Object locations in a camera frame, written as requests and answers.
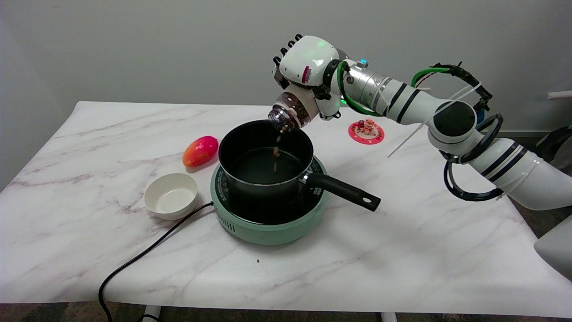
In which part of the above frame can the clear bottle with brown contents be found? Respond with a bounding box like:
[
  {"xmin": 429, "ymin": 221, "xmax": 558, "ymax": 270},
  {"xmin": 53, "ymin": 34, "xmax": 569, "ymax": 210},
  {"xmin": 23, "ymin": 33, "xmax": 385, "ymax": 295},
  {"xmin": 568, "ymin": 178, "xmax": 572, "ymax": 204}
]
[{"xmin": 268, "ymin": 84, "xmax": 323, "ymax": 134}]

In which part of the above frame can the green induction cooker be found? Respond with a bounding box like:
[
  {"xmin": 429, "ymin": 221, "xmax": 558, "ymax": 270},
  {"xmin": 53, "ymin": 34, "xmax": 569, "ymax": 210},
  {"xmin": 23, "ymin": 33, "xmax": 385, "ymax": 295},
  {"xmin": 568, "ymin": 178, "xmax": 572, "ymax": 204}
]
[{"xmin": 210, "ymin": 155, "xmax": 329, "ymax": 246}]

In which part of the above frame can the red yellow mango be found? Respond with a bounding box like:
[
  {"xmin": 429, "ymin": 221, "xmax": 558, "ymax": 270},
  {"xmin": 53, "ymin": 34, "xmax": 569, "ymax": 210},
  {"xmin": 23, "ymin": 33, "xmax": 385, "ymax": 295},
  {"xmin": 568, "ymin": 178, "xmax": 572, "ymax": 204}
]
[{"xmin": 182, "ymin": 136, "xmax": 219, "ymax": 169}]

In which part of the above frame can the black power cord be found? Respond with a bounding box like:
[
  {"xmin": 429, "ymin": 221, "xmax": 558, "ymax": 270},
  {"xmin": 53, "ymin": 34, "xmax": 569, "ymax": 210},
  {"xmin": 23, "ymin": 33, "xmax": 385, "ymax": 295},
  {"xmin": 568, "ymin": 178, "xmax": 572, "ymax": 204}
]
[{"xmin": 98, "ymin": 201, "xmax": 215, "ymax": 322}]

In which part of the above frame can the white bowl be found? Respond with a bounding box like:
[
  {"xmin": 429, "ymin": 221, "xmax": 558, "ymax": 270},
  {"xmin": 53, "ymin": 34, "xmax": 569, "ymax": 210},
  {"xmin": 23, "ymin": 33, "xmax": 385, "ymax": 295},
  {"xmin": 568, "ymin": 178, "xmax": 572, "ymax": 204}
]
[{"xmin": 144, "ymin": 173, "xmax": 198, "ymax": 220}]

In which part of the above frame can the black soup pot with handle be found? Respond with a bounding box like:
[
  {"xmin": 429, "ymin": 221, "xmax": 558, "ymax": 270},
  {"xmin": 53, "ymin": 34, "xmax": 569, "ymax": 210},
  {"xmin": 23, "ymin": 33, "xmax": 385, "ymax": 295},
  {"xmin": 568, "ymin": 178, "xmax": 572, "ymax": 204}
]
[{"xmin": 218, "ymin": 119, "xmax": 382, "ymax": 212}]

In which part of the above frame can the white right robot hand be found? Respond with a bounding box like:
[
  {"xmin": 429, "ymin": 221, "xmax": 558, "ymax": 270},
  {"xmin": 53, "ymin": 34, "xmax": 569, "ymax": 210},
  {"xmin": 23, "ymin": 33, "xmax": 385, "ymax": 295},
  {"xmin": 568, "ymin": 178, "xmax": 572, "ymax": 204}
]
[{"xmin": 272, "ymin": 34, "xmax": 347, "ymax": 121}]

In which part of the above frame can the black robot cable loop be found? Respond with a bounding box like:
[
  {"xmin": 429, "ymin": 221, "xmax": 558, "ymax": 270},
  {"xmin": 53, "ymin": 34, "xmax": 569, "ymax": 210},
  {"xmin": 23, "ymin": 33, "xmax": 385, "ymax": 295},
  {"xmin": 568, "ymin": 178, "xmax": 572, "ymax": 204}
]
[{"xmin": 430, "ymin": 62, "xmax": 505, "ymax": 202}]

